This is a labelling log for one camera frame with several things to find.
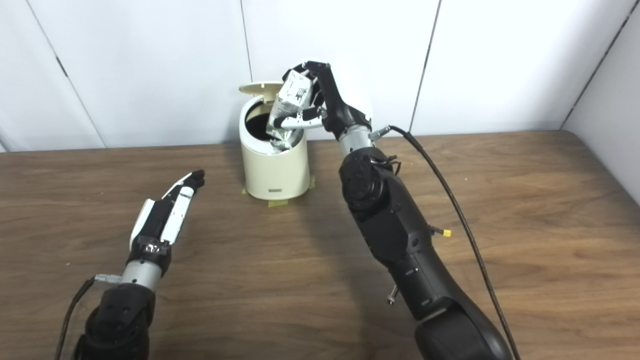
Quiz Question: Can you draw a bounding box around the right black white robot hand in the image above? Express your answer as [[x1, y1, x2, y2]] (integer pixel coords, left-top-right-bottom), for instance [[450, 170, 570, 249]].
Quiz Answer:
[[272, 60, 375, 143]]

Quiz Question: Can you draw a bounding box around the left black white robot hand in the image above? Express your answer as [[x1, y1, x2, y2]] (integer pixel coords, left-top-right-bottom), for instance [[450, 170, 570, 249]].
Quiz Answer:
[[127, 169, 206, 275]]

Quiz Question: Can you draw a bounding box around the white green milk carton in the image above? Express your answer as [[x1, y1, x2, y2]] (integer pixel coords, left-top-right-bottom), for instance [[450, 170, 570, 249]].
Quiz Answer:
[[265, 70, 315, 151]]

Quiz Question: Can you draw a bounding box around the cream round bin lid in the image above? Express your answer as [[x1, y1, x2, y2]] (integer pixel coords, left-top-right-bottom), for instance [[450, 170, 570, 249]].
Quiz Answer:
[[238, 81, 285, 97]]

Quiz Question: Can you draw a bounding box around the cream-colored round bin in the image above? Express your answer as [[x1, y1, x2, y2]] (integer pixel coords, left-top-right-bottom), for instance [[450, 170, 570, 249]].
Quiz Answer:
[[238, 81, 311, 201]]

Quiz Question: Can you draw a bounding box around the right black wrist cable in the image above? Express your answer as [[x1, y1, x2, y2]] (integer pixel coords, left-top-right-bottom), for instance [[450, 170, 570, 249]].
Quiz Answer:
[[369, 125, 522, 360]]

